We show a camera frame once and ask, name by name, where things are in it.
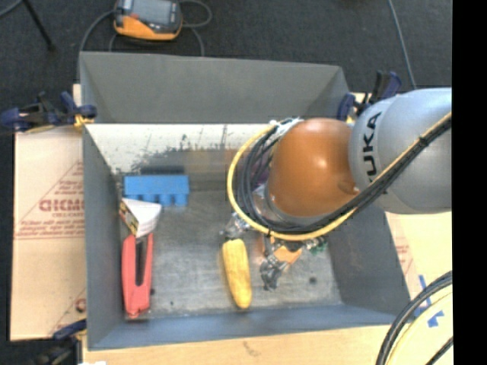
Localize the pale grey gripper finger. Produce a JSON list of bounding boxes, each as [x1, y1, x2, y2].
[[259, 259, 276, 292], [272, 259, 289, 283]]

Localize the yellow toy corn cob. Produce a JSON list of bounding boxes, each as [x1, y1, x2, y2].
[[221, 237, 253, 311]]

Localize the white box yellow black edge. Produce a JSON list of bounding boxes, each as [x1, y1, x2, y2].
[[118, 197, 163, 240]]

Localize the red pliers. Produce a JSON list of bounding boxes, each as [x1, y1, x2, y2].
[[120, 233, 155, 319]]

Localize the blue studded block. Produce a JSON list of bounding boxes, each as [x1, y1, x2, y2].
[[122, 174, 191, 208]]

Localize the grey metal bin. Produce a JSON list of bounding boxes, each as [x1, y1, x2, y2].
[[78, 51, 412, 351]]

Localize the brown cardboard board red print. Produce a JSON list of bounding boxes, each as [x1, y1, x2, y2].
[[9, 125, 453, 342]]

